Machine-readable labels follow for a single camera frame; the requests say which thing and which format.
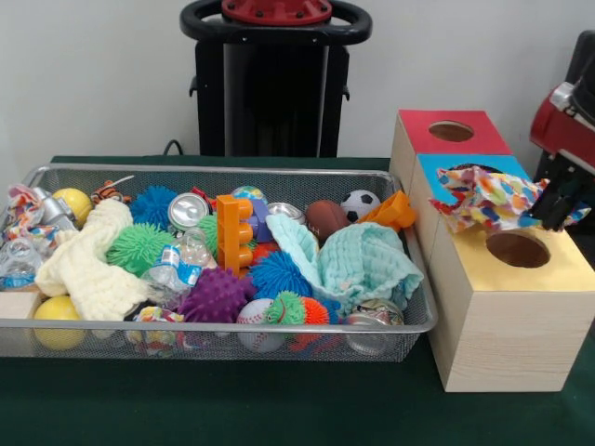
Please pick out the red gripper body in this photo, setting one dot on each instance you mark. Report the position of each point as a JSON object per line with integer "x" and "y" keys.
{"x": 564, "y": 132}

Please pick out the brown toy football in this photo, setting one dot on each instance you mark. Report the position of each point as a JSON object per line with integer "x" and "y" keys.
{"x": 325, "y": 218}

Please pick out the blue globe ball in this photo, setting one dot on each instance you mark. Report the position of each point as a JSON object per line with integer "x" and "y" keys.
{"x": 248, "y": 192}

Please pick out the purple spiky rubber ball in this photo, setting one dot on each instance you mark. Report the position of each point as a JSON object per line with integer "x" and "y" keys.
{"x": 214, "y": 295}

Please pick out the dark green tablecloth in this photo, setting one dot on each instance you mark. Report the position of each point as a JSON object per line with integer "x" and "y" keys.
{"x": 232, "y": 409}

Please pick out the blue spiky rubber ball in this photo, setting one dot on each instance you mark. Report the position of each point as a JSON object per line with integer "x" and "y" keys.
{"x": 153, "y": 204}

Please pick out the long orange toy block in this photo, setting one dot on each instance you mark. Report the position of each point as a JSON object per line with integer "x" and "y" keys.
{"x": 390, "y": 209}

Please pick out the colourful polka dot cloth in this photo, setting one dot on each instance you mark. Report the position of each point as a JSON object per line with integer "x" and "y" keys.
{"x": 488, "y": 200}

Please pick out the black and white soccer ball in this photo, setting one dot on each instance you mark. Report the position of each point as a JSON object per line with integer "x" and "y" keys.
{"x": 360, "y": 202}

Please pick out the yellow ball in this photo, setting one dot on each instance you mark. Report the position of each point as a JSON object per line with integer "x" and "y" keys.
{"x": 58, "y": 309}
{"x": 74, "y": 202}

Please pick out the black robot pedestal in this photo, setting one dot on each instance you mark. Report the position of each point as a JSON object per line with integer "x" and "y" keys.
{"x": 274, "y": 93}

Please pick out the cream yellow cloth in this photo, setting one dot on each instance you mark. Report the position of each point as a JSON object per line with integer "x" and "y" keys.
{"x": 83, "y": 274}

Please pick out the mint green cloth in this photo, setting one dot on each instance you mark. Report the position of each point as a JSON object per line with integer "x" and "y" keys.
{"x": 362, "y": 260}

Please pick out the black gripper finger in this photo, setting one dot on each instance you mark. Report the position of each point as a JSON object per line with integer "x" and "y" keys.
{"x": 551, "y": 195}
{"x": 571, "y": 204}

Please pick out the silver mesh bin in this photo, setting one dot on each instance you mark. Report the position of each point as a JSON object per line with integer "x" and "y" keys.
{"x": 232, "y": 326}

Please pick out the wooden box with three holes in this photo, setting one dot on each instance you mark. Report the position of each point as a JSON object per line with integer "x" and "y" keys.
{"x": 511, "y": 339}

